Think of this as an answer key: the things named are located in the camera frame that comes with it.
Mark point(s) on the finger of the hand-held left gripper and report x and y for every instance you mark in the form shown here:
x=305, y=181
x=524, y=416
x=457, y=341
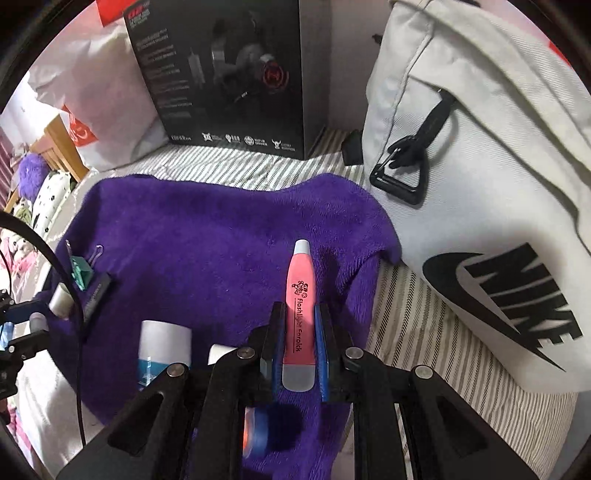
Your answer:
x=18, y=314
x=27, y=344

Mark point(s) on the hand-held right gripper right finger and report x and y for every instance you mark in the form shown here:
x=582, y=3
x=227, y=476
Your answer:
x=323, y=369

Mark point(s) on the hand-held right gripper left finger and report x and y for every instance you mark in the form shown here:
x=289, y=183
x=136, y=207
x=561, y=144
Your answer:
x=275, y=364

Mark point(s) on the small white bottle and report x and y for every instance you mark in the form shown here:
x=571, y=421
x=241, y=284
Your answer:
x=39, y=321

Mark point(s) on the white charger cube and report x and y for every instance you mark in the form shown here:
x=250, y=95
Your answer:
x=60, y=300

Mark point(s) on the pink earpick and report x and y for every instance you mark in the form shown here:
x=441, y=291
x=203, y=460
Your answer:
x=298, y=314

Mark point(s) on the blue jar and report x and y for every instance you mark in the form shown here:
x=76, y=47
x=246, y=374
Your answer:
x=261, y=429

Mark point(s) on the black flash drive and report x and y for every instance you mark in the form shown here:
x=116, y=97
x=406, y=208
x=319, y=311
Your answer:
x=98, y=295

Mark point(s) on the white and blue stick bottle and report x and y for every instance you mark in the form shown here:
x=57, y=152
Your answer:
x=166, y=339

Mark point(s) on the pink patterned cloth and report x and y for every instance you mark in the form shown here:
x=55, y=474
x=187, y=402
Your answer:
x=18, y=258

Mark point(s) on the teal binder clip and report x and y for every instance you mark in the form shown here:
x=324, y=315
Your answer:
x=81, y=272

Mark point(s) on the striped bedsheet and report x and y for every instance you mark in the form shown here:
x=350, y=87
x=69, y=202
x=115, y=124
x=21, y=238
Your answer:
x=415, y=369

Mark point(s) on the white dotted cloth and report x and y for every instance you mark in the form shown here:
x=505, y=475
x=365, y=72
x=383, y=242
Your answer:
x=53, y=198

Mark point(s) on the purple fluffy toy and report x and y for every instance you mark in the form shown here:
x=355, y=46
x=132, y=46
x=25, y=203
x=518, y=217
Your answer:
x=33, y=175

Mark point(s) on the purple towel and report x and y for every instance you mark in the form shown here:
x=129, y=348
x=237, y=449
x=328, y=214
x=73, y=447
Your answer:
x=207, y=240

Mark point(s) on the brown wooden furniture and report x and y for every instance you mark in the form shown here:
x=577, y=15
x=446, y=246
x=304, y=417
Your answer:
x=60, y=143

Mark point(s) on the light grey sling bag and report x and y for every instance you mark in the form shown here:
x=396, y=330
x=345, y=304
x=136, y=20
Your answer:
x=485, y=184

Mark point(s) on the white shopping bag orange label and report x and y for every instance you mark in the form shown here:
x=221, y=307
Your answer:
x=115, y=69

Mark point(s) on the black headset box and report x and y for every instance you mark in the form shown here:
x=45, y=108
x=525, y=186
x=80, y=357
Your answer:
x=184, y=92

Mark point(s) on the red paper bag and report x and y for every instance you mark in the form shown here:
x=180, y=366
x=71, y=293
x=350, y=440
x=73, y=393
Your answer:
x=555, y=49

